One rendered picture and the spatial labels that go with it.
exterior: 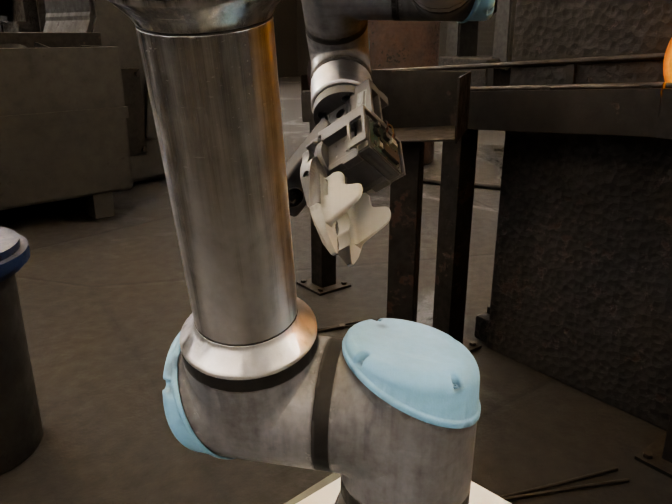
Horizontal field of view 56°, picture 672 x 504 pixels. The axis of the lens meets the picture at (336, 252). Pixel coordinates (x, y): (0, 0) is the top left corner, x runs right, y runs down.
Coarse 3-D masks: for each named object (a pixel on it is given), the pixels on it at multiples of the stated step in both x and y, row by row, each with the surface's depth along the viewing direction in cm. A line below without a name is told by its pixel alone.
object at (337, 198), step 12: (324, 180) 65; (336, 180) 64; (324, 192) 64; (336, 192) 63; (348, 192) 62; (360, 192) 61; (324, 204) 63; (336, 204) 62; (348, 204) 61; (312, 216) 63; (324, 216) 62; (336, 216) 62; (324, 228) 62; (324, 240) 62; (336, 240) 62; (336, 252) 61
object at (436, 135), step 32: (416, 96) 137; (448, 96) 135; (416, 128) 137; (448, 128) 133; (416, 160) 128; (416, 192) 131; (416, 224) 133; (416, 256) 137; (416, 288) 141; (416, 320) 146
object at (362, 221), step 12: (360, 204) 67; (348, 216) 66; (360, 216) 67; (372, 216) 65; (384, 216) 64; (348, 228) 65; (360, 228) 66; (372, 228) 65; (348, 240) 65; (360, 240) 65; (348, 252) 63; (348, 264) 63
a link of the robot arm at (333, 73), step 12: (336, 60) 74; (348, 60) 74; (324, 72) 73; (336, 72) 72; (348, 72) 72; (360, 72) 73; (312, 84) 75; (324, 84) 72; (336, 84) 72; (348, 84) 72; (312, 96) 74; (312, 108) 75
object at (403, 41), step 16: (368, 32) 371; (384, 32) 368; (400, 32) 367; (416, 32) 369; (432, 32) 376; (384, 48) 370; (400, 48) 370; (416, 48) 372; (432, 48) 380; (384, 64) 373; (400, 64) 373; (416, 64) 375; (432, 64) 384; (432, 144) 405; (432, 160) 410
